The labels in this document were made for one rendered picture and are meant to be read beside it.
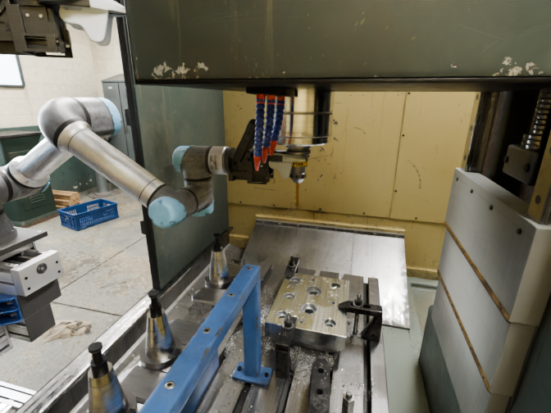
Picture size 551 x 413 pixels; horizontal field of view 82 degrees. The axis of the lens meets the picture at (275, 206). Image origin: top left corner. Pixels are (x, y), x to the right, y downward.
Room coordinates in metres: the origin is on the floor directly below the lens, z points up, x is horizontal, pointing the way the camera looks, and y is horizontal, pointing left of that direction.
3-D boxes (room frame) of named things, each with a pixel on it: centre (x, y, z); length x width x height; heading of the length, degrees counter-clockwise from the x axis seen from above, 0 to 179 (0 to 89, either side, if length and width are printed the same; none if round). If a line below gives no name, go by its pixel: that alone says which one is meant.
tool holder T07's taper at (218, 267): (0.61, 0.12, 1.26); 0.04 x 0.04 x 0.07
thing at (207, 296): (0.56, 0.14, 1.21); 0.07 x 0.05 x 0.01; 75
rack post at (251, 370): (0.65, 0.06, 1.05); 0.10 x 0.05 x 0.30; 75
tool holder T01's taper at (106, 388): (0.29, 0.21, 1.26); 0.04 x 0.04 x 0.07
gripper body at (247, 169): (0.82, 0.07, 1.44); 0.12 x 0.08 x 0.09; 75
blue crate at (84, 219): (4.00, 2.52, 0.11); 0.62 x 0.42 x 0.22; 150
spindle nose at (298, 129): (0.79, -0.06, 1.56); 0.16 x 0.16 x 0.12
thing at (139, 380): (0.34, 0.19, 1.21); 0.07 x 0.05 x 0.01; 75
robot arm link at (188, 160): (0.86, 0.22, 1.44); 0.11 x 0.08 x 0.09; 75
